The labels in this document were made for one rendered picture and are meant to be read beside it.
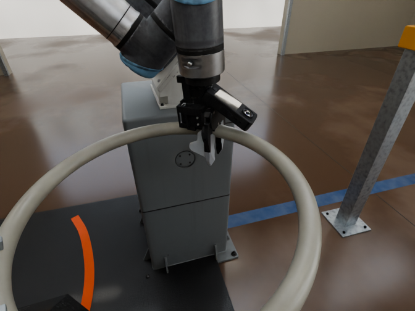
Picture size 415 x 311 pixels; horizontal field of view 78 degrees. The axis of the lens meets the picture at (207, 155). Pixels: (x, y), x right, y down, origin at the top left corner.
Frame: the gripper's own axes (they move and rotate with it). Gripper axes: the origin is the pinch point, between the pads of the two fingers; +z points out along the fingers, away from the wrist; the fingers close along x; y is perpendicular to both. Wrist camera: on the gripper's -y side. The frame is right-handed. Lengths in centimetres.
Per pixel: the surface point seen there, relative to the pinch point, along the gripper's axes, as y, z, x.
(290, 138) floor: 0, 98, -168
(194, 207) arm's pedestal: 21, 48, -20
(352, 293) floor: -51, 92, -32
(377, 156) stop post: -50, 43, -77
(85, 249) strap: 80, 82, 2
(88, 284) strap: 64, 81, 16
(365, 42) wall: -82, 121, -636
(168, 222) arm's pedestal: 31, 53, -12
